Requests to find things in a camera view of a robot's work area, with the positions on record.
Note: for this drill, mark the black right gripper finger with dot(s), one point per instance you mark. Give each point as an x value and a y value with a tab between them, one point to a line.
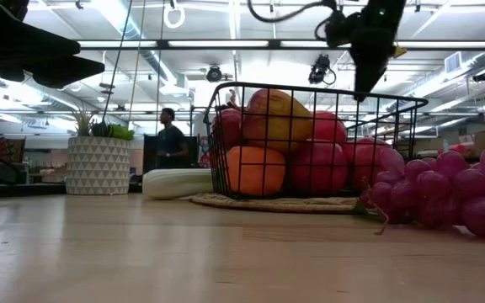
369	67

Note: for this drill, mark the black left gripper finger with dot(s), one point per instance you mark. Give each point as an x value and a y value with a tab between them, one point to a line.
11	38
70	71

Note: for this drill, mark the red apple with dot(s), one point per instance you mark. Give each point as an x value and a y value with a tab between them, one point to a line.
318	168
331	126
362	162

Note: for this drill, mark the red-yellow apple with stem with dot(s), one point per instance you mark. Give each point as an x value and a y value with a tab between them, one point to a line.
276	120

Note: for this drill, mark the purple grape bunch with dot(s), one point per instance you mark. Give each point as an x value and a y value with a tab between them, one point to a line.
444	189

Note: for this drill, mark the white and green leek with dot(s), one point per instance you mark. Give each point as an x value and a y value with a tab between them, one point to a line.
175	184

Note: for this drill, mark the orange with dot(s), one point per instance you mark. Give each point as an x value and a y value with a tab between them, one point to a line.
253	170

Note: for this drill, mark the yellow hanging tag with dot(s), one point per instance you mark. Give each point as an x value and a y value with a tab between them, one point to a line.
400	52

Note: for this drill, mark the green artificial plant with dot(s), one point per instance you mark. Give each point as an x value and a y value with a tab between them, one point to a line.
120	131

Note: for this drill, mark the red patterned tapestry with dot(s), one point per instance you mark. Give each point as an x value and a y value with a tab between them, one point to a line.
2	153

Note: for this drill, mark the white triangle-patterned plant pot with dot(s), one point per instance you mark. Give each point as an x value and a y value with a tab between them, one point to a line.
98	166

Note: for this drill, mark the black ceiling speaker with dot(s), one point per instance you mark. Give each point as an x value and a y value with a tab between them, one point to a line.
482	76

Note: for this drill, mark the person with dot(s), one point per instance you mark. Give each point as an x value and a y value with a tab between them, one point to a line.
171	143

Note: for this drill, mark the silver ventilation duct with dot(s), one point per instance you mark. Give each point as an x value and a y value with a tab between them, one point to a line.
141	46

